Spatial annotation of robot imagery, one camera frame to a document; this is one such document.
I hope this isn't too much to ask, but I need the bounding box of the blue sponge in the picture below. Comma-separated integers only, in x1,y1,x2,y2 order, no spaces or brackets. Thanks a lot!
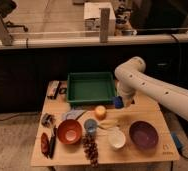
113,96,124,109

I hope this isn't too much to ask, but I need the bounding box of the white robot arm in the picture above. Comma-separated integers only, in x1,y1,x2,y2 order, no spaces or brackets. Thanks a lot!
115,56,188,121

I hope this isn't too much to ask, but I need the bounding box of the green plastic tray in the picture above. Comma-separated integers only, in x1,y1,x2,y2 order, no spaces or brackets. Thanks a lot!
67,72,116,105

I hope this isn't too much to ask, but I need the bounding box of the orange fruit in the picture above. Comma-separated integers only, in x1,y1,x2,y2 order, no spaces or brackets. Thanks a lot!
95,105,106,120

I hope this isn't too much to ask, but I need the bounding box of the yellow banana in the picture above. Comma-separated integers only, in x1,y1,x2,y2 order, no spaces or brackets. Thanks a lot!
98,120,119,130

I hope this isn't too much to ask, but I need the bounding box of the purple bowl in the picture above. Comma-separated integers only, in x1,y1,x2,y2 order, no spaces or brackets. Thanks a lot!
129,121,159,150

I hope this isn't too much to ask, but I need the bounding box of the white cup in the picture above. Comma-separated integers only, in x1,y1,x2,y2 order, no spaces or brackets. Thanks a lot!
108,127,126,150

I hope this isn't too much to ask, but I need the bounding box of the blue cup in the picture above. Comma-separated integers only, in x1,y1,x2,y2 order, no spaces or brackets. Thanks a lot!
84,119,97,135

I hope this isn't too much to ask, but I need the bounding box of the grey cloth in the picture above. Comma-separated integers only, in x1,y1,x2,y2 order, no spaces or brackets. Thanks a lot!
62,110,85,121

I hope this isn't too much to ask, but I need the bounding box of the bunch of dark grapes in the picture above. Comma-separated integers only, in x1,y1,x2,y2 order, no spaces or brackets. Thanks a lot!
82,134,98,167

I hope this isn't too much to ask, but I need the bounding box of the red bowl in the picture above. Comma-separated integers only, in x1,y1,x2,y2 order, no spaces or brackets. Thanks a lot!
57,119,82,145

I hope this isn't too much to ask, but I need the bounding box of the blue object on floor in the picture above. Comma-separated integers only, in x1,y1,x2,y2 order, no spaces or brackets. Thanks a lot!
171,132,183,151

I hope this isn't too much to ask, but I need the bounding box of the black marker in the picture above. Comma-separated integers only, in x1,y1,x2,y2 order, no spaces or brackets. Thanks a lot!
49,126,57,159

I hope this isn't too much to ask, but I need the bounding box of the small grey toy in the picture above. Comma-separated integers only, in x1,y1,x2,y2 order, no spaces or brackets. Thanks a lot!
41,113,55,128

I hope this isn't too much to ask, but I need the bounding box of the red spatula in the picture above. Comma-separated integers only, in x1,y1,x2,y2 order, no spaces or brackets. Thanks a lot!
41,133,49,158

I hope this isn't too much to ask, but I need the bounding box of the black office chair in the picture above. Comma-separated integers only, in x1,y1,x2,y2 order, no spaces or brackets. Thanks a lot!
0,0,28,32

